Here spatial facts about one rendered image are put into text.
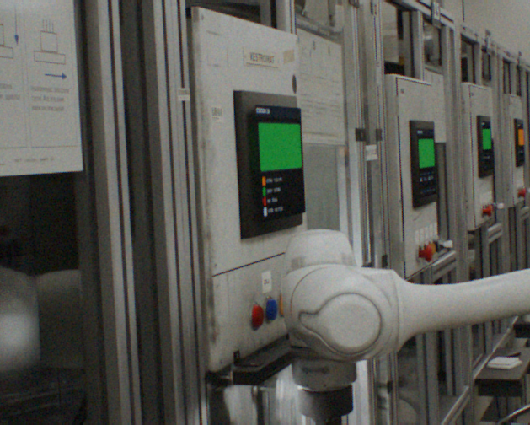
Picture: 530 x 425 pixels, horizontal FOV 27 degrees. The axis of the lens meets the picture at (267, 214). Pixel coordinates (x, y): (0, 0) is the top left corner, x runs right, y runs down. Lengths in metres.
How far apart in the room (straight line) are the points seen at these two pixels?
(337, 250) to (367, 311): 0.21
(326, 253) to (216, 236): 0.15
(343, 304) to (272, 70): 0.49
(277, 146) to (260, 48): 0.14
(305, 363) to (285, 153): 0.32
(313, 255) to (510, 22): 8.89
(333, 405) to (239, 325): 0.16
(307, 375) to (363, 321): 0.23
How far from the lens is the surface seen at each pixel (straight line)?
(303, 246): 1.47
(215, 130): 1.42
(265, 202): 1.52
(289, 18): 1.79
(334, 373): 1.49
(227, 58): 1.48
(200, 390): 1.39
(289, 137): 1.64
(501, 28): 10.29
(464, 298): 1.39
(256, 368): 1.44
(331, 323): 1.28
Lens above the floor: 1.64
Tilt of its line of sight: 3 degrees down
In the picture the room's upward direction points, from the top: 3 degrees counter-clockwise
